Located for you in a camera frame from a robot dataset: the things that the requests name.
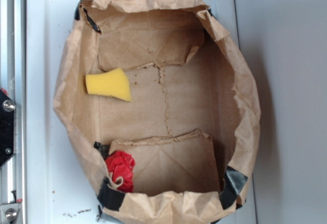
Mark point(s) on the yellow sponge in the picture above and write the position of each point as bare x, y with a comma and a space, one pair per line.
114, 83

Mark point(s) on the brown paper bag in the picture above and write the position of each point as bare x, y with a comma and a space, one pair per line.
193, 124

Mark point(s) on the red crumpled plastic ball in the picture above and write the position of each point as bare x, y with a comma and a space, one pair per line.
120, 167

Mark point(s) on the white plastic tray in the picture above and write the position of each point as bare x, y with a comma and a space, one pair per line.
57, 189

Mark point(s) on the black metal bracket plate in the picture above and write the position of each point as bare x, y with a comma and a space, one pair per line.
7, 128

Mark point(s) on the aluminium frame rail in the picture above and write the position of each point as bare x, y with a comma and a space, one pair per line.
13, 73

